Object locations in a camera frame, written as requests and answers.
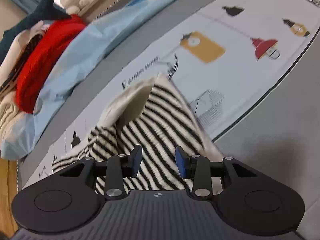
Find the striped white hooded sweater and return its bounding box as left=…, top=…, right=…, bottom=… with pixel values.
left=52, top=74, right=223, bottom=191

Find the white folded clothes stack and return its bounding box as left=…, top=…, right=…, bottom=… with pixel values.
left=1, top=21, right=51, bottom=98

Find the cream folded blanket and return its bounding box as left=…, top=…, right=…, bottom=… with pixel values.
left=0, top=90, right=26, bottom=144

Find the grey printed bed sheet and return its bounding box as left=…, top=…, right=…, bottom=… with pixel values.
left=17, top=0, right=320, bottom=240

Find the light blue quilt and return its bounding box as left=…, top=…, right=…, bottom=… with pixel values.
left=1, top=0, right=176, bottom=160

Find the red knitted blanket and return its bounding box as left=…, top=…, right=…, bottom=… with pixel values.
left=16, top=15, right=86, bottom=114

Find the dark blue shark plush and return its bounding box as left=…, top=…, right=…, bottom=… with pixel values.
left=1, top=0, right=71, bottom=63

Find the white plush toy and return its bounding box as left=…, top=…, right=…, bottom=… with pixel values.
left=60, top=0, right=90, bottom=15

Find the wooden bed frame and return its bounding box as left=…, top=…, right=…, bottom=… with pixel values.
left=0, top=159, right=18, bottom=237

